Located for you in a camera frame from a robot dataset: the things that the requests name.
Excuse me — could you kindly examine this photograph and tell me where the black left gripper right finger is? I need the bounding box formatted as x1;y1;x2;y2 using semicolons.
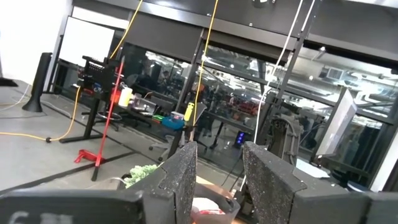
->
243;141;371;224

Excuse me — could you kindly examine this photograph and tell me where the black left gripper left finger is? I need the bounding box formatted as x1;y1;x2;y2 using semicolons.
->
127;142;198;224

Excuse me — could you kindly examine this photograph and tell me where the red Maruchan noodle packet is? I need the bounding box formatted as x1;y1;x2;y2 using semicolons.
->
191;197;226;224

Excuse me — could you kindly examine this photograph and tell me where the small potted succulent plant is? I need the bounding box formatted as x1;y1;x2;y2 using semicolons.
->
124;164;159;189

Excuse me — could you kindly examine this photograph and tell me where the white paper sheet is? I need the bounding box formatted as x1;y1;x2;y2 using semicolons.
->
295;158;331;180

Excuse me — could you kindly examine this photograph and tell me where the clear plastic bin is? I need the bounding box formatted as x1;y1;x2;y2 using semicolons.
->
190;182;242;224

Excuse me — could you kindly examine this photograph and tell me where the black device with blue lights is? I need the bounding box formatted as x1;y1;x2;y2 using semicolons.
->
233;130;249;149

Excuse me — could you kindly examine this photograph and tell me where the blue plastic tray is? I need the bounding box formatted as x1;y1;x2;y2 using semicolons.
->
160;115;186;131

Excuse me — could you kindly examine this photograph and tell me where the black side desk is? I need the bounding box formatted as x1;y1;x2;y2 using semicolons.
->
312;154;385;191

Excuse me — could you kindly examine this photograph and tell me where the clear plastic container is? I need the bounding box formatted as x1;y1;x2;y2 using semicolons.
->
132;93;157;113

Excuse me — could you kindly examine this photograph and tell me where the grey computer monitor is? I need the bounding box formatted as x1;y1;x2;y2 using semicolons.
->
315;88;358;157

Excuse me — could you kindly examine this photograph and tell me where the red pole stand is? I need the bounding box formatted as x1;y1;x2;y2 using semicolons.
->
73;55;126;182

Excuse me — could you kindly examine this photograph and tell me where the cream paper roll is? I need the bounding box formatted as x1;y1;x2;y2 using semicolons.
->
118;86;134;108

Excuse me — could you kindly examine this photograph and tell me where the black pegboard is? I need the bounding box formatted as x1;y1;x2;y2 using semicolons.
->
82;55;118;94

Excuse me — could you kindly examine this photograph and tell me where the white board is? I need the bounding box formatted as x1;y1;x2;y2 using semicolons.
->
58;16;116;68

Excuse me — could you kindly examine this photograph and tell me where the black tower stand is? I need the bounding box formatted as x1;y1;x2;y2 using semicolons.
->
21;52;53;113

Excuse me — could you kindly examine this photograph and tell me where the white cable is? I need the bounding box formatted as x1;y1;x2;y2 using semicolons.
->
253;0;305;144

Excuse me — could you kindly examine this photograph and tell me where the yellow power cable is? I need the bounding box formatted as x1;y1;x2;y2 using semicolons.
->
0;0;144;143
192;0;220;127

